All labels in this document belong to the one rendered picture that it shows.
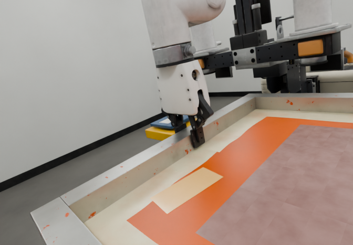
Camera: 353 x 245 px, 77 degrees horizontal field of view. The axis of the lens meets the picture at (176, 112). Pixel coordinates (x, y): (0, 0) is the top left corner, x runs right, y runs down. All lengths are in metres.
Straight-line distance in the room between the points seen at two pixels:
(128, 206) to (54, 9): 3.50
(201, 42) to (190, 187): 0.76
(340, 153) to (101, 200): 0.36
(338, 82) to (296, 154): 0.96
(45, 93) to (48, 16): 1.04
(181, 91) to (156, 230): 0.23
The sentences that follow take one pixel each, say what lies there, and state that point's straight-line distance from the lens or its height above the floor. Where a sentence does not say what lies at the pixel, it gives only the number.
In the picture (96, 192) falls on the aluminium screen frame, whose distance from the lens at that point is 0.35.
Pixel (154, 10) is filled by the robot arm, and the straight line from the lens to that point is 0.41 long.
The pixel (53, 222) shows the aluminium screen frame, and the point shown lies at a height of 1.00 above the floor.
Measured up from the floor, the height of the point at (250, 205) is 0.96.
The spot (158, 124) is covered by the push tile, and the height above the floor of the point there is 0.97.
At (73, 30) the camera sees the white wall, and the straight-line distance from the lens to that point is 3.73.
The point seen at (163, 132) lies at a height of 0.95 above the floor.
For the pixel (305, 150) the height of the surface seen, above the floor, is 0.96.
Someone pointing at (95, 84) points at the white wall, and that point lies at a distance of 3.71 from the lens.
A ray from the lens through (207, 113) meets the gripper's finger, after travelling 0.40.
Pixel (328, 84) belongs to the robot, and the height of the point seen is 0.85.
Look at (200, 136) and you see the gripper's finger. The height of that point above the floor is 0.99.
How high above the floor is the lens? 1.16
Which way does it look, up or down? 15 degrees down
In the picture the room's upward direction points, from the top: 12 degrees counter-clockwise
